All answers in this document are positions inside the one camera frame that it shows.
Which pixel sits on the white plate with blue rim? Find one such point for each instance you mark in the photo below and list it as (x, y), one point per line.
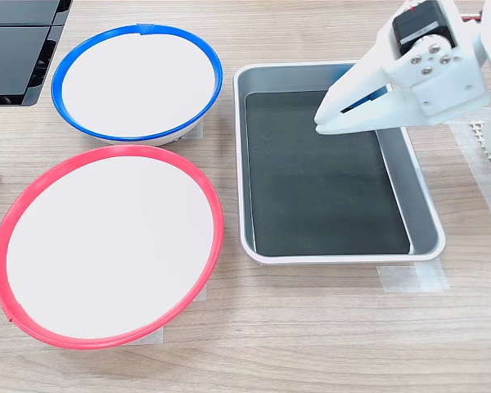
(139, 86)

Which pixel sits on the black electronic device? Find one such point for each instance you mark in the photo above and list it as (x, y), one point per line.
(8, 57)

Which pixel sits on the pale perforated base plate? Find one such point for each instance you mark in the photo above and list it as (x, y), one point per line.
(478, 127)

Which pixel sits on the small blue cube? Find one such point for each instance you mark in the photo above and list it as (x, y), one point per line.
(370, 98)

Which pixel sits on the white plate with red rim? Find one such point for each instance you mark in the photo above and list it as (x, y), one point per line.
(106, 245)

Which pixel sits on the black tray mat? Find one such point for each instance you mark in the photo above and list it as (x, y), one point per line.
(319, 196)

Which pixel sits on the clear tape strip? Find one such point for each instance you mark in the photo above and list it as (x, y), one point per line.
(413, 278)

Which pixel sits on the steel tray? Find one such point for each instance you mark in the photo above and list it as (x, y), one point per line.
(425, 229)

